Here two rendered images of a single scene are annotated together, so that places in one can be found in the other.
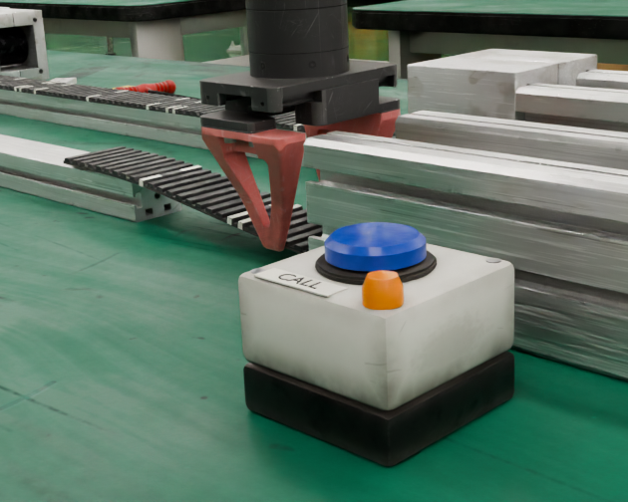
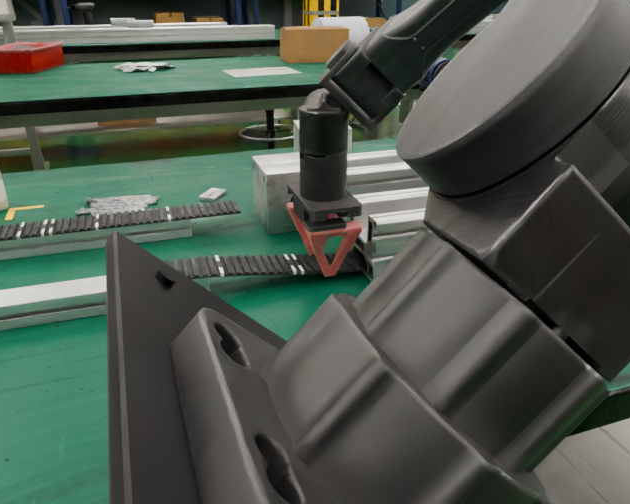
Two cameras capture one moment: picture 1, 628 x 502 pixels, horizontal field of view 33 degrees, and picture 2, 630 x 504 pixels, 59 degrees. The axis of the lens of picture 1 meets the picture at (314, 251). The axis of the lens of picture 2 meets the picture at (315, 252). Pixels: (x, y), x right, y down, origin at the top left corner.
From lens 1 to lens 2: 0.69 m
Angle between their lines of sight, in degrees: 59
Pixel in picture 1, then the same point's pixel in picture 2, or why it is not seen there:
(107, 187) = not seen: hidden behind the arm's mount
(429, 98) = (279, 187)
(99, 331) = not seen: hidden behind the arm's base
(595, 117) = (361, 180)
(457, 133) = (384, 202)
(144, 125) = (4, 250)
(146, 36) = not seen: outside the picture
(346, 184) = (386, 235)
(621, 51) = (2, 121)
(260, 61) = (329, 194)
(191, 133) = (66, 243)
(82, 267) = (272, 325)
